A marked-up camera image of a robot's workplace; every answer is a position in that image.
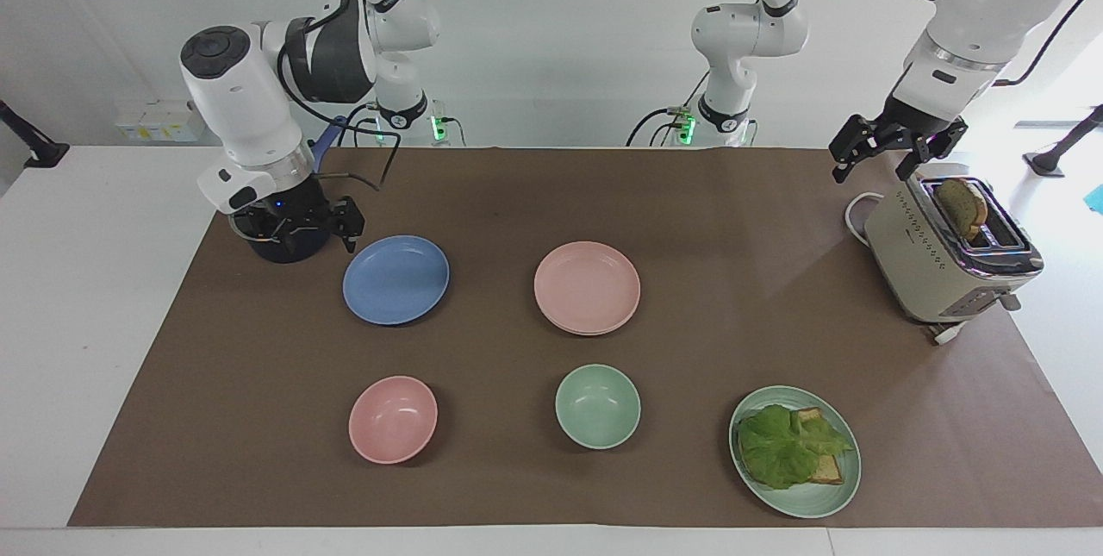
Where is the pink plate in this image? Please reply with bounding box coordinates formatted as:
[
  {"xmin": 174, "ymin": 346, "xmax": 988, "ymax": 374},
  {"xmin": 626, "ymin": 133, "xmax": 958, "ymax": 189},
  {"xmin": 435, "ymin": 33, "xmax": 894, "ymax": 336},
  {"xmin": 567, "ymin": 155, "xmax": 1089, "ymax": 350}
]
[{"xmin": 533, "ymin": 241, "xmax": 642, "ymax": 334}]

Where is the green lettuce leaf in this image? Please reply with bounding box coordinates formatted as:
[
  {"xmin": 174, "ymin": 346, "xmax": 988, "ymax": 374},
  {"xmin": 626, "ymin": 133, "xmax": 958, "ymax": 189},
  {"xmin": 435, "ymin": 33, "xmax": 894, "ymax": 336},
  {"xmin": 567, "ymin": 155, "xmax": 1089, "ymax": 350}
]
[{"xmin": 736, "ymin": 404, "xmax": 856, "ymax": 490}]

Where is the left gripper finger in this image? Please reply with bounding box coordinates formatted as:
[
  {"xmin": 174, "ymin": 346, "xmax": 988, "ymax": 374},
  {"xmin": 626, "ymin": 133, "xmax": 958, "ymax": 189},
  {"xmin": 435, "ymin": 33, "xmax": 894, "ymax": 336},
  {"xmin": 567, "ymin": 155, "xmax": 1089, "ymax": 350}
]
[
  {"xmin": 895, "ymin": 123, "xmax": 969, "ymax": 184},
  {"xmin": 828, "ymin": 113, "xmax": 889, "ymax": 185}
]

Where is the toast slice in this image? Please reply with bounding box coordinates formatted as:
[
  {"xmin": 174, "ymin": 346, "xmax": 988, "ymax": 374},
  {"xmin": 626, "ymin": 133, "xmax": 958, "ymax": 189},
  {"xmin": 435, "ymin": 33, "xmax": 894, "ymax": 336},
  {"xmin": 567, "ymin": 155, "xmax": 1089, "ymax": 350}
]
[{"xmin": 795, "ymin": 407, "xmax": 847, "ymax": 485}]

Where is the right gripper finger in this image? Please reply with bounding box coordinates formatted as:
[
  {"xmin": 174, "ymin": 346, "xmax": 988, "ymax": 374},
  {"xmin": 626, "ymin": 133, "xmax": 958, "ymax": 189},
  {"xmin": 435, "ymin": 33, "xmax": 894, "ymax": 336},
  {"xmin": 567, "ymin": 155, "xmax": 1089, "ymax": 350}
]
[
  {"xmin": 331, "ymin": 197, "xmax": 365, "ymax": 254},
  {"xmin": 231, "ymin": 208, "xmax": 287, "ymax": 245}
]

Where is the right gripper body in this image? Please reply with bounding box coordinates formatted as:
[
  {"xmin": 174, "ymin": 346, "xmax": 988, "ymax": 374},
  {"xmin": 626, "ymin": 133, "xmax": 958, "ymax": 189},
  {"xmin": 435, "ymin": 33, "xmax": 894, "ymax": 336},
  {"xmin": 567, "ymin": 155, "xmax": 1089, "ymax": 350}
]
[{"xmin": 253, "ymin": 176, "xmax": 337, "ymax": 231}]

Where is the blue cable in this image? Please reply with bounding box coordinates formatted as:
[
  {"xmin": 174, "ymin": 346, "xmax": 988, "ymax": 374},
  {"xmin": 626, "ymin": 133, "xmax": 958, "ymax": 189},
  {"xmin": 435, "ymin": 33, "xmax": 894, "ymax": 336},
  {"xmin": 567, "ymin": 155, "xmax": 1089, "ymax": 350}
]
[{"xmin": 308, "ymin": 115, "xmax": 349, "ymax": 175}]

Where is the blue plate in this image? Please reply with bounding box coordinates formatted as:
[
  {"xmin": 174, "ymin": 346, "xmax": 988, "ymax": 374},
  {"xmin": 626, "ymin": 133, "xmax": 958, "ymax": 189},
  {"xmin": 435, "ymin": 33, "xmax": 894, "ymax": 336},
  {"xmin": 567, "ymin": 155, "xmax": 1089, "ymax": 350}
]
[{"xmin": 342, "ymin": 234, "xmax": 452, "ymax": 327}]

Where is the green bowl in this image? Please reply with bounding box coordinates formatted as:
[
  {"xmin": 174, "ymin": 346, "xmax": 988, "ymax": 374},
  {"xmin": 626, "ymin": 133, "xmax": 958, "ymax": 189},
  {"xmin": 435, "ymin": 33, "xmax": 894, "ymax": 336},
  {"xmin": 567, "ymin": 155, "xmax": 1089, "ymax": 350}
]
[{"xmin": 554, "ymin": 364, "xmax": 643, "ymax": 452}]

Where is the black stand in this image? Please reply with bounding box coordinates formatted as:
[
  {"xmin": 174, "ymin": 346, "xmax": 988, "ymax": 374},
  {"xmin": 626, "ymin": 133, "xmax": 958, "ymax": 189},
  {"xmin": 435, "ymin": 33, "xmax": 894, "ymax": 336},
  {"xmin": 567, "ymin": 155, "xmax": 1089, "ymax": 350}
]
[
  {"xmin": 1022, "ymin": 104, "xmax": 1103, "ymax": 178},
  {"xmin": 0, "ymin": 98, "xmax": 71, "ymax": 170}
]

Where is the brown bread slice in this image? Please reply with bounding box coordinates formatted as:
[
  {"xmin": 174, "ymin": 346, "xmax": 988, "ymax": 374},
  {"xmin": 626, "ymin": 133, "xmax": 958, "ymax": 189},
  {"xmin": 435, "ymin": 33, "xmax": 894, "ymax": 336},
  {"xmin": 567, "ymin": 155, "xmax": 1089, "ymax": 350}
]
[{"xmin": 936, "ymin": 178, "xmax": 990, "ymax": 241}]

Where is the black cable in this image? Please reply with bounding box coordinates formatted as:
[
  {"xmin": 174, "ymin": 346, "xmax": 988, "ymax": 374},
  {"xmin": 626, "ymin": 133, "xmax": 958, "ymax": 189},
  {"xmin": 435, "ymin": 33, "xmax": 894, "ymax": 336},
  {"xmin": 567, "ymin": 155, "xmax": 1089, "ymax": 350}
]
[
  {"xmin": 991, "ymin": 0, "xmax": 1103, "ymax": 88},
  {"xmin": 341, "ymin": 101, "xmax": 468, "ymax": 148},
  {"xmin": 276, "ymin": 0, "xmax": 403, "ymax": 193},
  {"xmin": 626, "ymin": 69, "xmax": 713, "ymax": 148}
]

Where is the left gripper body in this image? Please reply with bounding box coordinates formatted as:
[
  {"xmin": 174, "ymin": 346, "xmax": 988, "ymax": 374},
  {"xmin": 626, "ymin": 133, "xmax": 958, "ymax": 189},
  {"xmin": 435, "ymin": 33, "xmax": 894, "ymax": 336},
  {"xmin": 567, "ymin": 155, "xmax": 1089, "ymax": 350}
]
[{"xmin": 872, "ymin": 96, "xmax": 969, "ymax": 153}]

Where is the dark blue cup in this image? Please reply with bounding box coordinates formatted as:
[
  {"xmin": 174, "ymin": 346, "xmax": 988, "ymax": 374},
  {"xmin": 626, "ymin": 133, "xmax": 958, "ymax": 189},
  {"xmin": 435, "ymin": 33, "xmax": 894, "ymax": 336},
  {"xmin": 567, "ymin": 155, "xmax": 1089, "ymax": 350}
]
[{"xmin": 247, "ymin": 225, "xmax": 334, "ymax": 266}]

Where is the beige toaster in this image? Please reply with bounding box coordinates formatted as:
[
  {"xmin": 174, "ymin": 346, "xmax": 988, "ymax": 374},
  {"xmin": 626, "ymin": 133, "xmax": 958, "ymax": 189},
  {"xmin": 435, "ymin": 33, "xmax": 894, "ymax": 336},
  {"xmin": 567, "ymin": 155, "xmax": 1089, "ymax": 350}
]
[{"xmin": 863, "ymin": 174, "xmax": 1045, "ymax": 325}]

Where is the beige plate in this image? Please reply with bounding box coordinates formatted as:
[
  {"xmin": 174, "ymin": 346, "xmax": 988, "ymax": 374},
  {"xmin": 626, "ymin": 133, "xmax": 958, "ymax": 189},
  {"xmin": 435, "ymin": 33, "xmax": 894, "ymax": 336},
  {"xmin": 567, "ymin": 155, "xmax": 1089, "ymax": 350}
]
[{"xmin": 541, "ymin": 315, "xmax": 637, "ymax": 337}]

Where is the green plate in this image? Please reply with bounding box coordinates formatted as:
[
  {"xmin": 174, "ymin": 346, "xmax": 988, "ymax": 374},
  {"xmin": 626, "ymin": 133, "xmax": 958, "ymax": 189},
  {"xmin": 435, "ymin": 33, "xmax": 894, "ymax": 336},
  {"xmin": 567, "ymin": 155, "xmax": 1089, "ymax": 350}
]
[{"xmin": 728, "ymin": 384, "xmax": 863, "ymax": 520}]

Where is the pink bowl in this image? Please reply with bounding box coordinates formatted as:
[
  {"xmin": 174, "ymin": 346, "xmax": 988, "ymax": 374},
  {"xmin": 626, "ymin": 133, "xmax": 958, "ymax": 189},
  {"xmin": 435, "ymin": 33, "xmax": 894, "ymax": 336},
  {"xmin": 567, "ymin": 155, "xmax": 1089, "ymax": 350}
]
[{"xmin": 348, "ymin": 375, "xmax": 439, "ymax": 465}]

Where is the white wall socket strip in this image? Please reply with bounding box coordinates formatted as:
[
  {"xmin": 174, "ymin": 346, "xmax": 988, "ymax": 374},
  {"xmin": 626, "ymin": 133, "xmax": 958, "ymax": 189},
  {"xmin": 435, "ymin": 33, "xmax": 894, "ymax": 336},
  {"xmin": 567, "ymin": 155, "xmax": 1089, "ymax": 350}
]
[{"xmin": 115, "ymin": 98, "xmax": 205, "ymax": 144}]

